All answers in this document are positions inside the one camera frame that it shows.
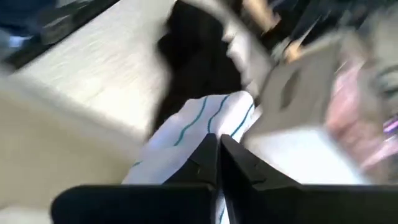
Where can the white teal-striped cloth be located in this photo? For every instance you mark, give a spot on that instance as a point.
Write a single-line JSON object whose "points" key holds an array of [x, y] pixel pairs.
{"points": [[186, 140]]}

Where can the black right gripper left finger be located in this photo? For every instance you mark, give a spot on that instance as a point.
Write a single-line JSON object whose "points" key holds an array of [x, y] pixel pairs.
{"points": [[199, 168]]}

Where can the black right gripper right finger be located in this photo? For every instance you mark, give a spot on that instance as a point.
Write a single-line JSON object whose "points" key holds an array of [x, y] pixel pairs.
{"points": [[248, 174]]}

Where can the beige fabric storage bin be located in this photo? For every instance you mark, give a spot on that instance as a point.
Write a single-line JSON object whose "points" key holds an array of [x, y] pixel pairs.
{"points": [[77, 93], [311, 102]]}

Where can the pink garment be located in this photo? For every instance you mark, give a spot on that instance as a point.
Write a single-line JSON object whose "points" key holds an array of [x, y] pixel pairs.
{"points": [[348, 118]]}

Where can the black garment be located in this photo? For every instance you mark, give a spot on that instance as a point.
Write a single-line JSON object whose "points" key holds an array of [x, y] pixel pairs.
{"points": [[199, 62]]}

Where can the grey garment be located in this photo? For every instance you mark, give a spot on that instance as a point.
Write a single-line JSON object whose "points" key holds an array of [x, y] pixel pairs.
{"points": [[248, 56]]}

